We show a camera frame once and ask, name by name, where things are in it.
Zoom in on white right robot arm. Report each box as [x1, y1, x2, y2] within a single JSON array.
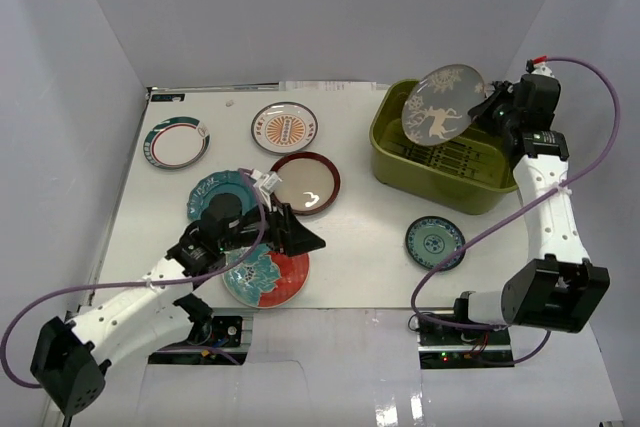
[[451, 70, 610, 346]]

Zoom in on red teal flower plate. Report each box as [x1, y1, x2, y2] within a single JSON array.
[[222, 245, 310, 309]]

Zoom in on white green rimmed plate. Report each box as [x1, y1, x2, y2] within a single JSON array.
[[142, 116, 210, 171]]

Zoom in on small blue floral plate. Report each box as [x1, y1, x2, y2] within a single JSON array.
[[404, 216, 466, 270]]

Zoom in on white papers at back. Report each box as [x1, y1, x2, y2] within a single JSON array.
[[278, 80, 390, 92]]

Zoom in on blue label sticker left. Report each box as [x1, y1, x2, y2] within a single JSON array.
[[150, 93, 185, 102]]

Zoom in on red rimmed beige plate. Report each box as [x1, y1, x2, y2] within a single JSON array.
[[271, 152, 341, 216]]

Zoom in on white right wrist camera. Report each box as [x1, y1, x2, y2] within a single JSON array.
[[525, 56, 554, 78]]

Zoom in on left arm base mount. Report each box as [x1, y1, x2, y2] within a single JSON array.
[[147, 316, 248, 366]]

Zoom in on teal scalloped plate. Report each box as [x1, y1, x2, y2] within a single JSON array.
[[187, 170, 256, 222]]

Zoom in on olive green plastic bin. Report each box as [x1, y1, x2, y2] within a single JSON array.
[[369, 79, 518, 215]]

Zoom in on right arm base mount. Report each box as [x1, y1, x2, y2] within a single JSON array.
[[407, 314, 514, 370]]

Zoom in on grey reindeer snowflake plate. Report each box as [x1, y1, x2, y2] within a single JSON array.
[[401, 64, 485, 147]]

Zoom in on white orange sunburst plate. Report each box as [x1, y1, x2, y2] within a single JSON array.
[[251, 102, 319, 155]]

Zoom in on blue label sticker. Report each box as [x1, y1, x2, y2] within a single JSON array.
[[456, 90, 486, 103], [150, 93, 185, 102]]

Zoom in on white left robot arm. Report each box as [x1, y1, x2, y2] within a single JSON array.
[[30, 194, 326, 418]]

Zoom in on blue label sticker right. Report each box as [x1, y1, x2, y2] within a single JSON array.
[[456, 90, 486, 103]]

